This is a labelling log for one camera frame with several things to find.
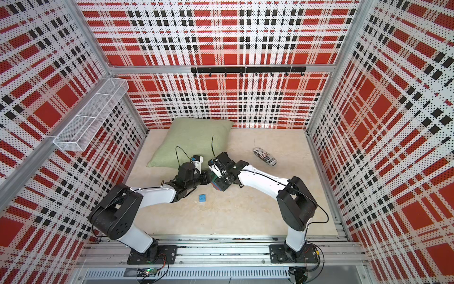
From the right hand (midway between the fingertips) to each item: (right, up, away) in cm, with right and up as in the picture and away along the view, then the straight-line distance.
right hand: (225, 181), depth 87 cm
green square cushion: (-23, +23, +16) cm, 36 cm away
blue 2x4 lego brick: (-6, -4, +8) cm, 11 cm away
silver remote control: (+25, +10, +16) cm, 31 cm away
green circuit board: (-30, -33, -17) cm, 48 cm away
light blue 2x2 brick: (-12, -9, +2) cm, 15 cm away
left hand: (-5, +3, +6) cm, 8 cm away
